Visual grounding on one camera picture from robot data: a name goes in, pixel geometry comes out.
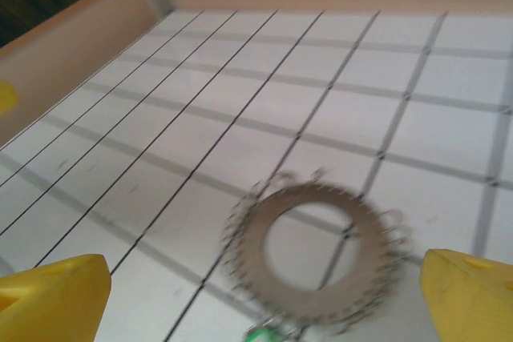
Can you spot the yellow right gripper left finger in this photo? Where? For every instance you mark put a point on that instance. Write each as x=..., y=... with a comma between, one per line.
x=52, y=302

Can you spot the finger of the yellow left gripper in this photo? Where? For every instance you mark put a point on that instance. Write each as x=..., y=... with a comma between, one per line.
x=7, y=97

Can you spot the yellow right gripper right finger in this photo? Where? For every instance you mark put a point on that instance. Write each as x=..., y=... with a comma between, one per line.
x=473, y=302

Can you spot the green plastic key tag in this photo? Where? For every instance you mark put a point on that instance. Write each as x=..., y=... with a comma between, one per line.
x=262, y=336

